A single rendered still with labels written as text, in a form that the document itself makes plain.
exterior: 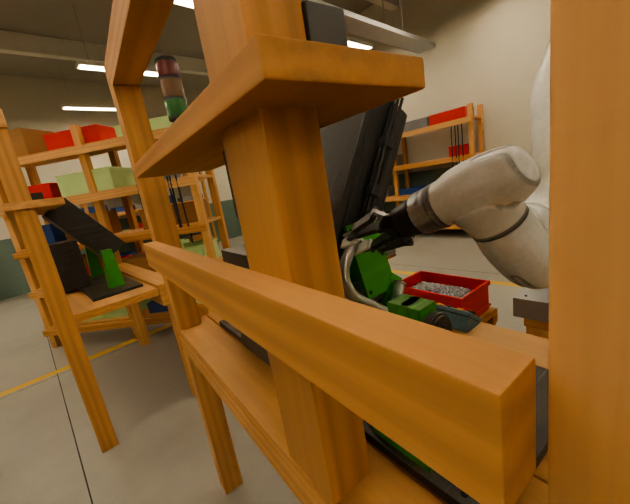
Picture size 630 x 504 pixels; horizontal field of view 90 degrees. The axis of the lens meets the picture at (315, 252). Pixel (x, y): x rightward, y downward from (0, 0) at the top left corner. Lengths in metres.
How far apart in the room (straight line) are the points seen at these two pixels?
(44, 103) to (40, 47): 2.11
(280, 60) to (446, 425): 0.33
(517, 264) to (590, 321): 0.43
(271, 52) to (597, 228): 0.28
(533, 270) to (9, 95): 9.85
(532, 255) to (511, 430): 0.45
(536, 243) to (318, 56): 0.46
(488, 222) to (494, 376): 0.40
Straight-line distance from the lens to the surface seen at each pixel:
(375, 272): 0.89
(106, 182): 3.88
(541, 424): 0.79
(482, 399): 0.22
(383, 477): 0.69
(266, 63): 0.34
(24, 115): 9.84
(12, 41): 8.07
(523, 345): 1.02
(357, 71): 0.41
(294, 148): 0.44
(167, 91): 0.89
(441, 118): 6.20
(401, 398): 0.27
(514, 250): 0.64
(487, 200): 0.58
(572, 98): 0.21
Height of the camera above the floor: 1.40
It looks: 13 degrees down
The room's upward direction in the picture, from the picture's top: 9 degrees counter-clockwise
